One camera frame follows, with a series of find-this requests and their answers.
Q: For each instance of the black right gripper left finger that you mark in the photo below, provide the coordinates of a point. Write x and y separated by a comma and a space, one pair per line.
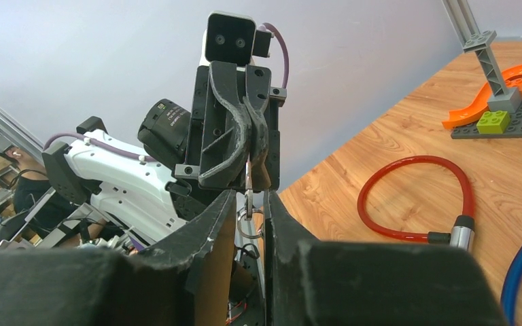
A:
181, 280

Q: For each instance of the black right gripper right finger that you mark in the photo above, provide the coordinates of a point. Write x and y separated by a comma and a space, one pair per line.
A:
316, 282

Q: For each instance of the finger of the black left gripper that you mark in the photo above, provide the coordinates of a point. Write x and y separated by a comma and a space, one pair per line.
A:
257, 87
227, 128

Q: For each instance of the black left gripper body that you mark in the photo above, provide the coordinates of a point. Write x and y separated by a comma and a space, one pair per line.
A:
189, 169

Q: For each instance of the small silver keys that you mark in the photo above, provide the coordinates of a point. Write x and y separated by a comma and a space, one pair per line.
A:
248, 209

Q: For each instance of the blue cable lock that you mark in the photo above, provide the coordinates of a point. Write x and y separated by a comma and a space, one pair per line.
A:
510, 288

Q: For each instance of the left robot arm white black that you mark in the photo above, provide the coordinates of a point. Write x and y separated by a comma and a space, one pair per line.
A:
134, 186

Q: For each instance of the orange grey toy block build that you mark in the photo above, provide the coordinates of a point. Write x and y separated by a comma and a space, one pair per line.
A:
496, 110

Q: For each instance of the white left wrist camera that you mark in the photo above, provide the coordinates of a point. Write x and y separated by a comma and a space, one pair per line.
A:
233, 38

